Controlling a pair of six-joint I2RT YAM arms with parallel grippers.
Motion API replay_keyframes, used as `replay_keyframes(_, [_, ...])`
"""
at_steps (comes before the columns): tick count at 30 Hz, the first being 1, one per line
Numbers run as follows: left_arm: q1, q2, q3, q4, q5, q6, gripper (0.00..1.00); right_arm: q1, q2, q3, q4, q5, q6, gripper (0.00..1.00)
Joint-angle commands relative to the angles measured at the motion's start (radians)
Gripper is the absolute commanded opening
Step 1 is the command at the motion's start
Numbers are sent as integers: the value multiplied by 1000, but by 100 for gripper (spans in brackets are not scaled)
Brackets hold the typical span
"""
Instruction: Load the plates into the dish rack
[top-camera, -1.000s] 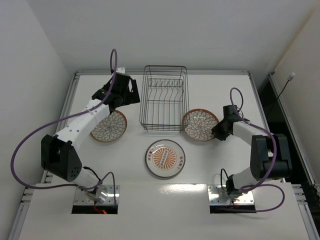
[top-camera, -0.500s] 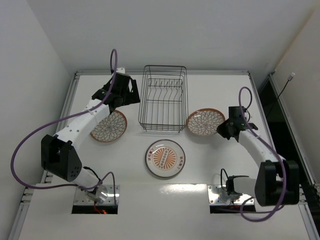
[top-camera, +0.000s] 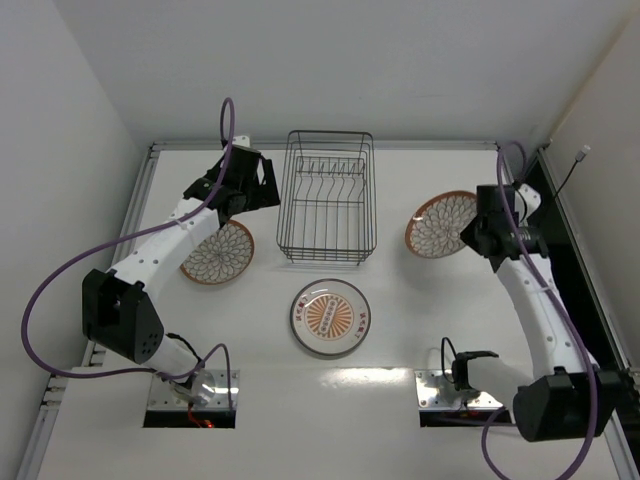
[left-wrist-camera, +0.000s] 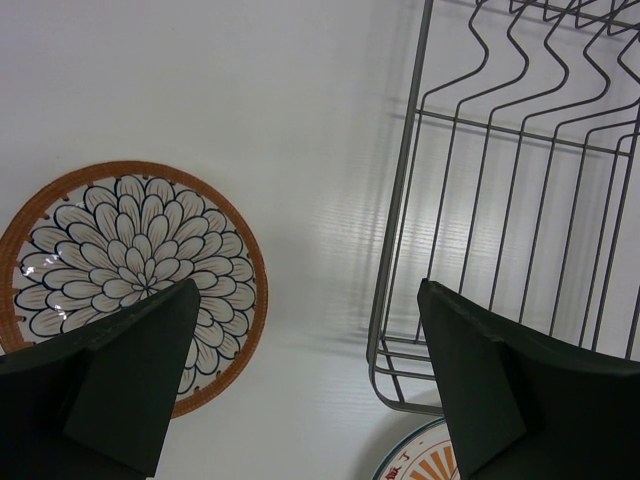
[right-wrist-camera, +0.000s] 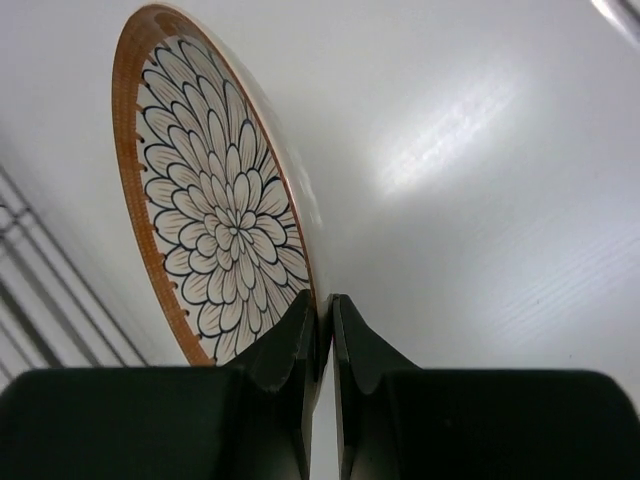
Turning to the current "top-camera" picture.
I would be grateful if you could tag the floral plate brown rim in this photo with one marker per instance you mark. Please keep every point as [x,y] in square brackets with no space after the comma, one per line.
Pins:
[434,230]
[221,257]

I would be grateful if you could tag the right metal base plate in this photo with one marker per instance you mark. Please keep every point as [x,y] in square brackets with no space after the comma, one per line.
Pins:
[435,394]

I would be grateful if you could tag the metal base plate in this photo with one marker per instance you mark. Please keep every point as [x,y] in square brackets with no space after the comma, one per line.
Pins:
[211,391]
[435,394]

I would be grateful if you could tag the grey wire dish rack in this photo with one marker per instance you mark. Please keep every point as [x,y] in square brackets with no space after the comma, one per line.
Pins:
[328,197]

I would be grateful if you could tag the black cable white connector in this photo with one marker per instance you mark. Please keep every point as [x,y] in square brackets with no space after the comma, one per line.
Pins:
[549,197]

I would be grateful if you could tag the sunburst plate green rim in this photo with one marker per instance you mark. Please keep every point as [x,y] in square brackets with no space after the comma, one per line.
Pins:
[330,318]

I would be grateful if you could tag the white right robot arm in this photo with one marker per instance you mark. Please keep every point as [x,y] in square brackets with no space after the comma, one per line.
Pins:
[567,395]

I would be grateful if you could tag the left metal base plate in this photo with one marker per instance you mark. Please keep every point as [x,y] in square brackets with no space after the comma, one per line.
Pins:
[211,391]

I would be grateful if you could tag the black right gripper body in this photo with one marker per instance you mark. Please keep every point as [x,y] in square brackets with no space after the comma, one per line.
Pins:
[476,237]

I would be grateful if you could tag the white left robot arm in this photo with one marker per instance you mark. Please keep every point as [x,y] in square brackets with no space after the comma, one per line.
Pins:
[118,311]

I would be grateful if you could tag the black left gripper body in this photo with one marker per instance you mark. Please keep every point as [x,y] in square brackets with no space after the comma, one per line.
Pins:
[266,181]

